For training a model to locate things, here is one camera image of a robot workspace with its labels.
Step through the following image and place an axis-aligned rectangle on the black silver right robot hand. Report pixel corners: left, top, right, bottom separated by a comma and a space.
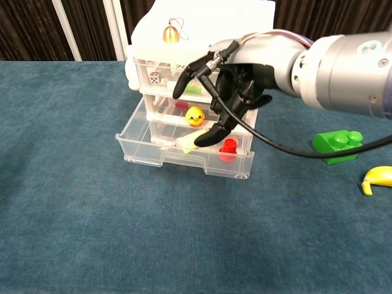
172, 29, 313, 148

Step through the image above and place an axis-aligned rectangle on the clear drawer with red stamp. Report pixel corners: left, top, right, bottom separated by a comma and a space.
115, 97, 255, 180

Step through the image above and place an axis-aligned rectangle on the white plastic drawer cabinet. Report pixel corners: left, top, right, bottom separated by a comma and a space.
130, 0, 275, 145

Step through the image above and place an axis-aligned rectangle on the green white glue stick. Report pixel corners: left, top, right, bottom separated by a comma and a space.
167, 81, 203, 94

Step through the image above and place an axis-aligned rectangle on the yellow chick toy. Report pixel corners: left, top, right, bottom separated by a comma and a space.
185, 105, 206, 127

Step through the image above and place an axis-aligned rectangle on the red plastic stamp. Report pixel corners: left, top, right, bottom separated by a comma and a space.
218, 138, 239, 162

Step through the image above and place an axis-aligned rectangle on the small gold bell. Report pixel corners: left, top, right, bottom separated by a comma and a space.
162, 18, 189, 43

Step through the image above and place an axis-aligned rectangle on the white fishing game toy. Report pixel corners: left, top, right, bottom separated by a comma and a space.
124, 45, 140, 91

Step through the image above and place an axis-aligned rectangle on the green building block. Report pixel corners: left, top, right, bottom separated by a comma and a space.
311, 129, 364, 165

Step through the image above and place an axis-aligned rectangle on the yellow toy banana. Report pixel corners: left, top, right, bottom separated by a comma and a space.
361, 165, 392, 197

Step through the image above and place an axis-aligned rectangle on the teal table cloth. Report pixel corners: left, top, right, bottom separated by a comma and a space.
0, 60, 392, 294

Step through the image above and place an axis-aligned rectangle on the black pleated curtain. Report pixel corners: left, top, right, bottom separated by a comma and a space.
0, 0, 392, 65

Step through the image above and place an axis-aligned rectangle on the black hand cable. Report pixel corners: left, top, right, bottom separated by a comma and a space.
195, 39, 392, 159

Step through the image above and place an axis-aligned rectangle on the double white frame post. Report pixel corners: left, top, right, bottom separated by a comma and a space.
102, 0, 129, 61

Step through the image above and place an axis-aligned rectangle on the single white frame post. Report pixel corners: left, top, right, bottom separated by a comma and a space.
51, 0, 83, 61

